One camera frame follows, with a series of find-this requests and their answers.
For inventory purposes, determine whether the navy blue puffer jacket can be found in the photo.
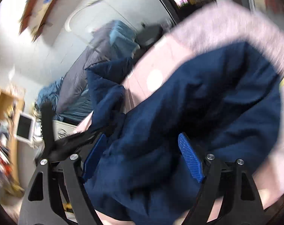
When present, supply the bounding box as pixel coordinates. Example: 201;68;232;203
83;41;284;225

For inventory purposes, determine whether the white bedside cabinet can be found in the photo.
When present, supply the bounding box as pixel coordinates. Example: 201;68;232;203
33;119;79;146

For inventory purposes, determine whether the white tablet screen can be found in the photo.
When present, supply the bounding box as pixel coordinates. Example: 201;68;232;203
14;111;36;145

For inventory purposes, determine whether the blue crumpled cloth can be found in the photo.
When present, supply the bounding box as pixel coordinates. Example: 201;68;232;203
35;77;63;111

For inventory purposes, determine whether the wooden shelf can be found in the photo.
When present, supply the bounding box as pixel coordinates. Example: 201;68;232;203
0;88;24;197

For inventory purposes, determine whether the pink polka dot bed sheet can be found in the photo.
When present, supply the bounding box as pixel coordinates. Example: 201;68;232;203
74;27;284;225

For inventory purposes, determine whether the grey blue duvet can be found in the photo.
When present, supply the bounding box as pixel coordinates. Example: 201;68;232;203
55;20;138;122

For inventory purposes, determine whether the black round stool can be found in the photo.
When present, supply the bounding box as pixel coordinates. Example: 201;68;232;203
135;24;163;49

